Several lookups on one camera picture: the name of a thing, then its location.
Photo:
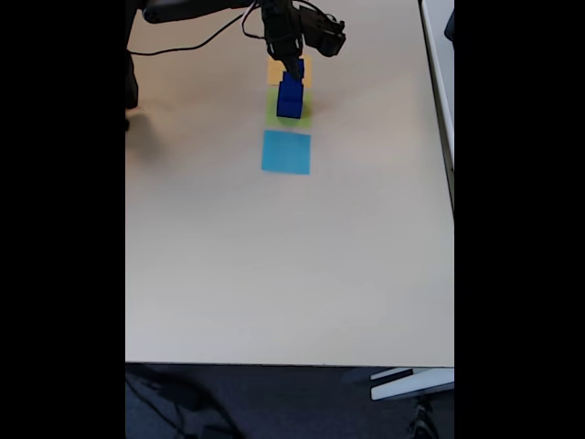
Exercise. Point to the white neighbouring desk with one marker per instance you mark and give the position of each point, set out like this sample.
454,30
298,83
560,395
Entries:
441,68

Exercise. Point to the medium blue cube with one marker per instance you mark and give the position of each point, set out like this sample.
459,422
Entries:
290,87

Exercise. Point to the small blue cube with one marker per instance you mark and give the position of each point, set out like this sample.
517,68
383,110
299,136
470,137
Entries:
290,75

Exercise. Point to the green paper square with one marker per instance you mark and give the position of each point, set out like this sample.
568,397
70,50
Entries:
308,119

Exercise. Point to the orange paper square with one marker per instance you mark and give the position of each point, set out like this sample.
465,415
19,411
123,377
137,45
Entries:
274,73

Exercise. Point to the light blue paper square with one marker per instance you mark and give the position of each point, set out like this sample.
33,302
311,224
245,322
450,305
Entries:
285,153

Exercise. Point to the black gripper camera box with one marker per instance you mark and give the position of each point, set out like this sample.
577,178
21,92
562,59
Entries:
325,32

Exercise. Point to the large blue cube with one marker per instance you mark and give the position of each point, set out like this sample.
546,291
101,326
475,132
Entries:
290,106

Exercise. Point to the dark object on desk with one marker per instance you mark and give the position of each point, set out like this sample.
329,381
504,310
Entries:
450,25

